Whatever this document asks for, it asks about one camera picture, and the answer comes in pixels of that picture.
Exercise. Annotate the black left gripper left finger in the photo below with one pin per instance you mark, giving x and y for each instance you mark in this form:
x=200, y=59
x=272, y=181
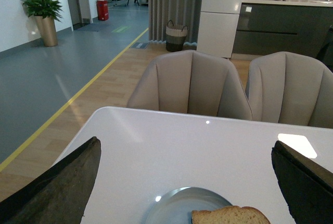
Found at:
x=60, y=194

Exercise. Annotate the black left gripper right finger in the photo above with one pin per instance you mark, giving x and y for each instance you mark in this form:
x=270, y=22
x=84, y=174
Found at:
x=305, y=185

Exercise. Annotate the toasted bread slice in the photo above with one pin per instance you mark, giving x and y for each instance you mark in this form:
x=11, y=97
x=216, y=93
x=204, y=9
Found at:
x=229, y=214

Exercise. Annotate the light blue round plate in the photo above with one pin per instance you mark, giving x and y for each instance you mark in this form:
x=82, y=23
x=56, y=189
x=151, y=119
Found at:
x=176, y=206

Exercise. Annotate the beige chair right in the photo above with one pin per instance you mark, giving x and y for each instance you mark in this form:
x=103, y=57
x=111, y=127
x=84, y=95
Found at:
x=290, y=88

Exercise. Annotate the beige chair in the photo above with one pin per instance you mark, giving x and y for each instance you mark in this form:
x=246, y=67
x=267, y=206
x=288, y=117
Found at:
x=191, y=82
x=290, y=88

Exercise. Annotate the beige chair left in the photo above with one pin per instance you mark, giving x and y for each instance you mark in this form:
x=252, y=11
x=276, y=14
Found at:
x=191, y=82

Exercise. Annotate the dark grey kitchen counter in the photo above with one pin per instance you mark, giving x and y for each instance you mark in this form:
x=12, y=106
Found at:
x=276, y=26

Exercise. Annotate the gold plant pot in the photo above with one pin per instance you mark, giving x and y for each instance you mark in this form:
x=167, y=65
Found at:
x=46, y=27

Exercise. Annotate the green potted plant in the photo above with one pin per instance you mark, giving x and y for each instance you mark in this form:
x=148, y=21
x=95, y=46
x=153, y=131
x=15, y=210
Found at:
x=43, y=8

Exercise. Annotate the red bin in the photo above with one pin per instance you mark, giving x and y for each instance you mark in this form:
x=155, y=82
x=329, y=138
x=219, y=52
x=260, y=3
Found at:
x=102, y=10

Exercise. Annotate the woven basket black white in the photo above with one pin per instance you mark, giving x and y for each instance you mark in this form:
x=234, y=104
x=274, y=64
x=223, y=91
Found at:
x=175, y=36

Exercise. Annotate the white cabinet column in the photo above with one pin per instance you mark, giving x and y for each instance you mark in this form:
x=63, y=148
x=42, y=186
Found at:
x=217, y=27

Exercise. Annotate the grey curtain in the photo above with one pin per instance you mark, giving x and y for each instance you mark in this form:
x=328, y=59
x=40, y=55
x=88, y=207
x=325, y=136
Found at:
x=182, y=12

